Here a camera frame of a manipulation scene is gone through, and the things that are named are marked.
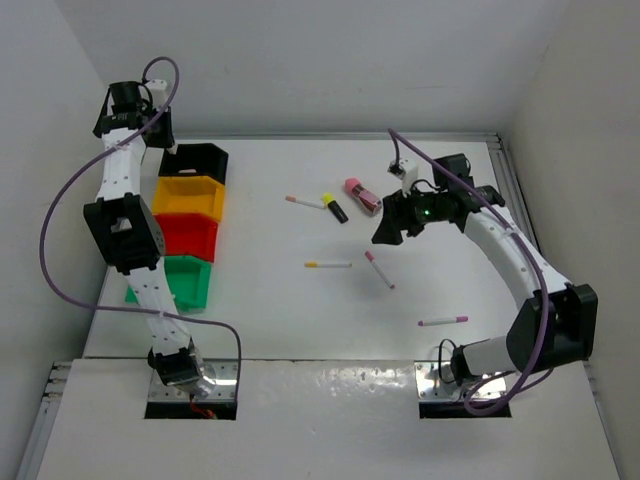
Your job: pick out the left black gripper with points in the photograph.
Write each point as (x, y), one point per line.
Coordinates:
(166, 139)

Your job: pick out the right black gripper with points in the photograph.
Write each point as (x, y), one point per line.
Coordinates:
(395, 218)

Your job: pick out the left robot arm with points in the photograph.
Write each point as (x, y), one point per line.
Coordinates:
(128, 235)

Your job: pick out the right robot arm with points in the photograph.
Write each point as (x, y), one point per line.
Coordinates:
(556, 321)

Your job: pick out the white pen pink cap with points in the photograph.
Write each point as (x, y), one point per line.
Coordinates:
(371, 258)

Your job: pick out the pink capped glue bottle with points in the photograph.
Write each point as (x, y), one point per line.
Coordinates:
(370, 202)

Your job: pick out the black storage bin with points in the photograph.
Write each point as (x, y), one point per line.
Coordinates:
(202, 159)

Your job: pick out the yellow black highlighter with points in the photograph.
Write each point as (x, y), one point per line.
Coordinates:
(332, 205)

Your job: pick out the yellow storage bin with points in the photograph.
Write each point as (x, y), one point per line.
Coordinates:
(191, 194)

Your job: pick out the white pen yellow cap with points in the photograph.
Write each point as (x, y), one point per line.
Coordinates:
(314, 265)

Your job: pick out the white pen orange cap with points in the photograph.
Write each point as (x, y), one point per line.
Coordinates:
(307, 203)

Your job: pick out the red storage bin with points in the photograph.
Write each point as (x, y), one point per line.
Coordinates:
(190, 234)

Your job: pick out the white pen purple cap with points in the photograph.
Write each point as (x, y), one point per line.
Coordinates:
(443, 321)

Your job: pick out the green storage bin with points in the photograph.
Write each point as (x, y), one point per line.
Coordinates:
(175, 284)

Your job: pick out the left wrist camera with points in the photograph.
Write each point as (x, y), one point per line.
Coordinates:
(160, 90)

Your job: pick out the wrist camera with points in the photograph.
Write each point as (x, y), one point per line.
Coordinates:
(406, 170)
(160, 90)

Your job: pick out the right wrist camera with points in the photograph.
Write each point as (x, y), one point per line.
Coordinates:
(406, 170)

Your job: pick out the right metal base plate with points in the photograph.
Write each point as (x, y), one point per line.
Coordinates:
(435, 384)

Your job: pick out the metal base plate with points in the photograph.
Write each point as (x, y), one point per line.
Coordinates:
(221, 379)
(435, 384)

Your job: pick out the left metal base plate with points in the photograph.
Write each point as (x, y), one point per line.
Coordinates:
(221, 379)

